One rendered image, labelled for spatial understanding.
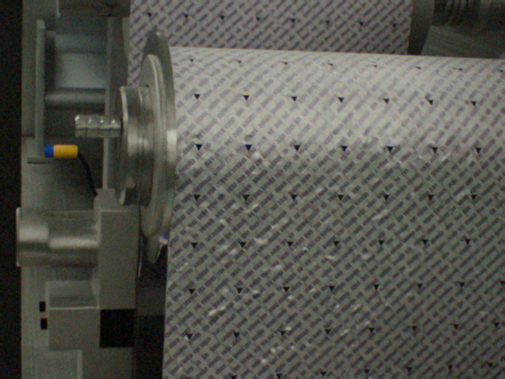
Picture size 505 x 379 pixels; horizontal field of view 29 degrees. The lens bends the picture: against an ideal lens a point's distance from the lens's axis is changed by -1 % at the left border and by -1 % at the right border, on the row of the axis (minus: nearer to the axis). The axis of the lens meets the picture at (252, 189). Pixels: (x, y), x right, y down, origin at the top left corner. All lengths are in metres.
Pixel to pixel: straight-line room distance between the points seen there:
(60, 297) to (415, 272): 0.24
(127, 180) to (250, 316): 0.11
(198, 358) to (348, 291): 0.10
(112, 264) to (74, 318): 0.05
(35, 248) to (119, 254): 0.05
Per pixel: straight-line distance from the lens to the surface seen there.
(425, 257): 0.64
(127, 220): 0.66
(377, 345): 0.65
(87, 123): 0.61
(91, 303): 0.68
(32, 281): 1.37
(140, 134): 0.60
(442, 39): 1.02
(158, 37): 0.61
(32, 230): 0.66
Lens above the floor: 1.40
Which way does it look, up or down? 16 degrees down
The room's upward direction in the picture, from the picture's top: 4 degrees clockwise
